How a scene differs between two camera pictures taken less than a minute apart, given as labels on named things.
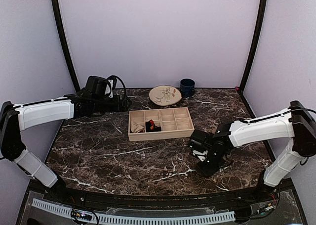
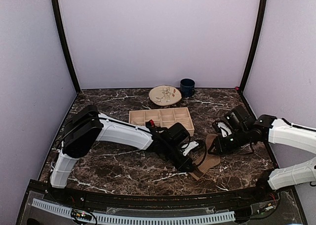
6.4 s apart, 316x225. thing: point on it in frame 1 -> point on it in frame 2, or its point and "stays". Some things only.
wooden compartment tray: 174,122 stays
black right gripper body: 215,162 -> 240,139
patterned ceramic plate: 164,95 stays
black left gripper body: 100,105 -> 169,154
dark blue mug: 187,86 stays
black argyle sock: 150,127 stays
